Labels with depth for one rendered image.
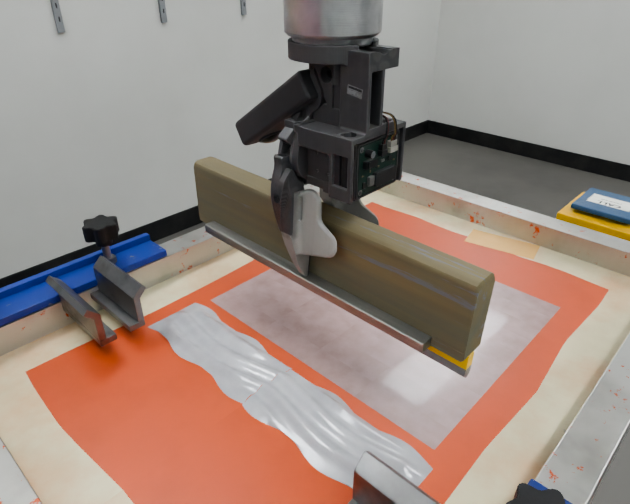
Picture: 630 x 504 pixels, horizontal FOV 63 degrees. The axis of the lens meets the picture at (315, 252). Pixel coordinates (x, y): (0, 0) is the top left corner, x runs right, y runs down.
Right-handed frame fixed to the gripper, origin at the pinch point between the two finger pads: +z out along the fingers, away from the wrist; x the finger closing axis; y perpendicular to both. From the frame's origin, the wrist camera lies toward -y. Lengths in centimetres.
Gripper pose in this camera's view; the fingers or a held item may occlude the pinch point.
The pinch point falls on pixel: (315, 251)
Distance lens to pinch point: 51.0
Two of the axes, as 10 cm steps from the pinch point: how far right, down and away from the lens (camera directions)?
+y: 7.3, 3.4, -6.0
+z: 0.1, 8.6, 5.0
